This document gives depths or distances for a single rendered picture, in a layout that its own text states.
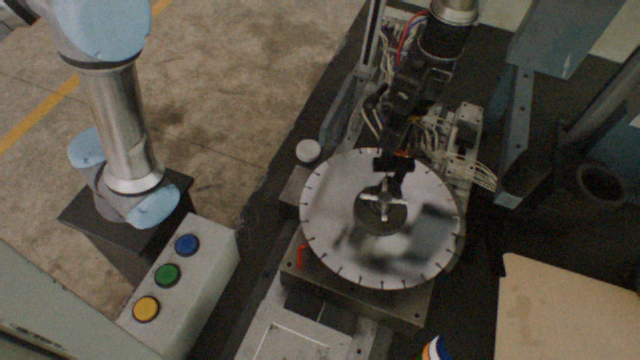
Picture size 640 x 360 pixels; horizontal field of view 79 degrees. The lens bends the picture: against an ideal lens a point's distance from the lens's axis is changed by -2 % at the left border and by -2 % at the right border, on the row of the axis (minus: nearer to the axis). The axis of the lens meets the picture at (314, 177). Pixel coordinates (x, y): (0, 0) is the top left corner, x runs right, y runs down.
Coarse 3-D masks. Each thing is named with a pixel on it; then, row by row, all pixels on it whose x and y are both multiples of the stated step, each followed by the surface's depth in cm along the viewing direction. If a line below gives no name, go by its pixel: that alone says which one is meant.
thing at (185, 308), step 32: (192, 224) 82; (160, 256) 78; (192, 256) 78; (224, 256) 82; (160, 288) 74; (192, 288) 75; (224, 288) 90; (128, 320) 71; (160, 320) 71; (192, 320) 77; (160, 352) 68
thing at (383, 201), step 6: (384, 180) 79; (384, 186) 78; (384, 192) 77; (366, 198) 77; (372, 198) 77; (378, 198) 76; (384, 198) 76; (390, 198) 76; (396, 198) 77; (378, 204) 77; (384, 204) 76; (390, 204) 77; (384, 210) 75; (384, 216) 74
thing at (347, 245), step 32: (352, 160) 88; (416, 160) 89; (320, 192) 82; (352, 192) 83; (416, 192) 84; (448, 192) 84; (320, 224) 78; (352, 224) 79; (416, 224) 79; (448, 224) 80; (320, 256) 74; (352, 256) 75; (384, 256) 75; (416, 256) 75; (448, 256) 76; (384, 288) 71
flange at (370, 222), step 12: (360, 192) 82; (372, 192) 82; (396, 192) 82; (360, 204) 80; (372, 204) 79; (396, 204) 81; (360, 216) 79; (372, 216) 79; (396, 216) 79; (372, 228) 77; (384, 228) 77; (396, 228) 78
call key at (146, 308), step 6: (144, 300) 72; (150, 300) 72; (138, 306) 71; (144, 306) 71; (150, 306) 71; (156, 306) 72; (138, 312) 71; (144, 312) 71; (150, 312) 71; (138, 318) 70; (144, 318) 70; (150, 318) 71
